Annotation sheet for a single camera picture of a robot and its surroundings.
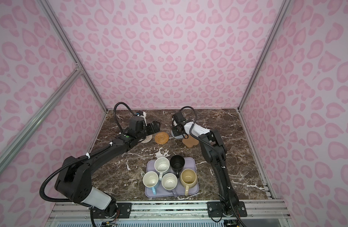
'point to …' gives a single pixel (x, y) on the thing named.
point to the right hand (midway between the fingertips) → (177, 130)
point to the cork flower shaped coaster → (190, 141)
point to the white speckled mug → (161, 164)
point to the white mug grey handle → (169, 182)
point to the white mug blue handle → (150, 179)
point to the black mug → (177, 162)
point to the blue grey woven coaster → (179, 136)
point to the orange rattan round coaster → (161, 137)
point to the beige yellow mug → (188, 178)
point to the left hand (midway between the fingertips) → (156, 122)
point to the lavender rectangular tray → (190, 162)
